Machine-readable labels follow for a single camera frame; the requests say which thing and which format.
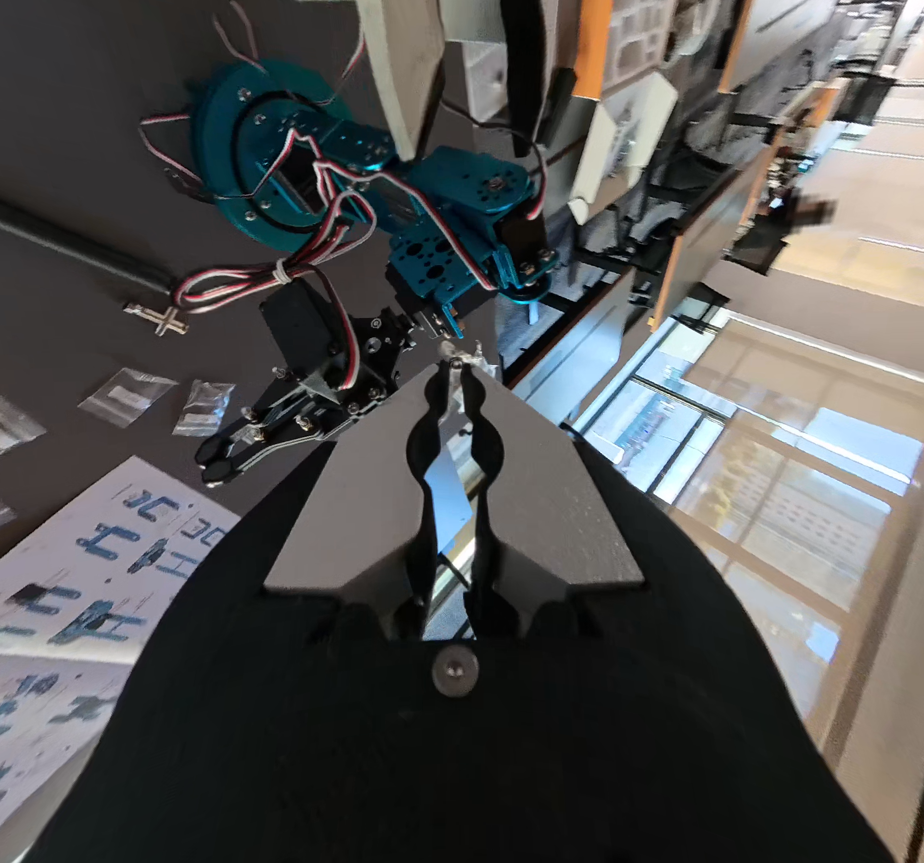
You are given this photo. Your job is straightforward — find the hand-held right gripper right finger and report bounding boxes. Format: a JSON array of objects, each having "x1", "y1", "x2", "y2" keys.
[{"x1": 461, "y1": 365, "x2": 645, "y2": 638}]

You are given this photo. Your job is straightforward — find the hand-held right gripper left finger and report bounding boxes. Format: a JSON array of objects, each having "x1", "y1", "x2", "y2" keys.
[{"x1": 262, "y1": 364, "x2": 447, "y2": 639}]

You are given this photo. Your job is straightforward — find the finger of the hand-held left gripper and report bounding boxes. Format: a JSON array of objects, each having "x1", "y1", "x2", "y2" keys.
[
  {"x1": 345, "y1": 0, "x2": 446, "y2": 160},
  {"x1": 442, "y1": 0, "x2": 558, "y2": 158}
]

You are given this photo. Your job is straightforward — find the blue toy robot arm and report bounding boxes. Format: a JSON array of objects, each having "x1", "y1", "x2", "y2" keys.
[{"x1": 137, "y1": 0, "x2": 562, "y2": 490}]

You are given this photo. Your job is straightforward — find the orange white kit box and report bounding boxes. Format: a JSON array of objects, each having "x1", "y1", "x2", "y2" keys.
[{"x1": 569, "y1": 0, "x2": 681, "y2": 227}]

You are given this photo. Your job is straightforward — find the scattered small clear plastic bags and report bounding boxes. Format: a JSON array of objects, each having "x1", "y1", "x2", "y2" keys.
[{"x1": 0, "y1": 367, "x2": 237, "y2": 526}]

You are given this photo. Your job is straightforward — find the printed instruction sheet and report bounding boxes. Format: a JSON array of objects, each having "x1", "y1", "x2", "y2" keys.
[{"x1": 0, "y1": 455, "x2": 244, "y2": 817}]

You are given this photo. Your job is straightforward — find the small metal cross part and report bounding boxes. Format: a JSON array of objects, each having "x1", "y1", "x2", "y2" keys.
[{"x1": 121, "y1": 299, "x2": 191, "y2": 339}]

